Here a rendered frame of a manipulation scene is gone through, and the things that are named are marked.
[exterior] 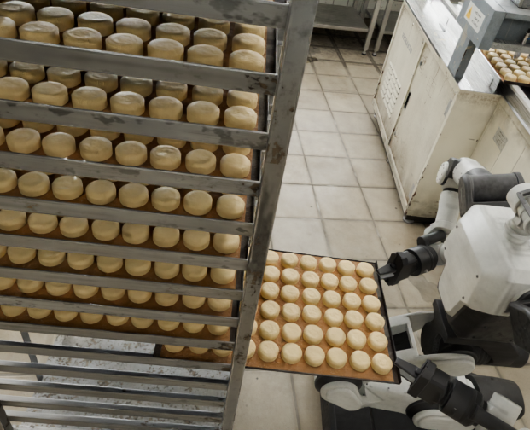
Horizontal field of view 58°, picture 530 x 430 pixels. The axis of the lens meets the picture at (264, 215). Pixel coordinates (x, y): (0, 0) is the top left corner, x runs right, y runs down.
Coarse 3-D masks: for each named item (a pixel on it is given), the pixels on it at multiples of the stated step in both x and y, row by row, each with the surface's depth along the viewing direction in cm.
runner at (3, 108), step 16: (0, 112) 67; (16, 112) 67; (32, 112) 67; (48, 112) 67; (64, 112) 67; (80, 112) 67; (96, 112) 67; (96, 128) 68; (112, 128) 68; (128, 128) 68; (144, 128) 68; (160, 128) 68; (176, 128) 68; (192, 128) 68; (208, 128) 68; (224, 128) 68; (224, 144) 70; (240, 144) 70; (256, 144) 70
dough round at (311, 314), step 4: (304, 308) 126; (308, 308) 126; (312, 308) 126; (316, 308) 127; (304, 312) 125; (308, 312) 125; (312, 312) 125; (316, 312) 126; (320, 312) 126; (304, 316) 125; (308, 316) 124; (312, 316) 125; (316, 316) 125; (320, 316) 125; (304, 320) 125; (308, 320) 124; (312, 320) 124; (316, 320) 124
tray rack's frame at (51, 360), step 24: (24, 336) 140; (72, 336) 172; (48, 360) 164; (72, 360) 165; (96, 360) 166; (96, 384) 160; (120, 384) 161; (144, 384) 162; (0, 408) 124; (192, 408) 158; (216, 408) 159
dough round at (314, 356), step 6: (306, 348) 117; (312, 348) 117; (318, 348) 117; (306, 354) 116; (312, 354) 116; (318, 354) 116; (324, 354) 117; (306, 360) 115; (312, 360) 115; (318, 360) 115; (312, 366) 115
